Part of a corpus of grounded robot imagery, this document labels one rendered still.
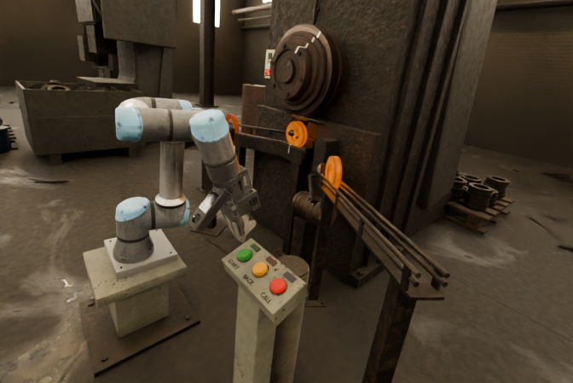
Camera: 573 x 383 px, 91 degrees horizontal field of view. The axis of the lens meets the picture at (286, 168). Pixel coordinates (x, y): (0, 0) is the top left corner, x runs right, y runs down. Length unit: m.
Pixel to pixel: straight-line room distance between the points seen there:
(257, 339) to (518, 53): 7.07
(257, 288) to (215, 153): 0.36
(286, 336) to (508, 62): 6.92
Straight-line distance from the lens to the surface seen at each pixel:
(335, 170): 1.19
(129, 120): 0.68
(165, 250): 1.36
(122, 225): 1.25
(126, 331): 1.48
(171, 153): 1.12
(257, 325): 0.84
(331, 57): 1.45
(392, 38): 1.46
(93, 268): 1.40
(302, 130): 1.60
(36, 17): 11.20
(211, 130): 0.60
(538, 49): 7.35
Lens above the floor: 1.10
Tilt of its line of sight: 18 degrees down
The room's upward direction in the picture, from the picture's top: 6 degrees clockwise
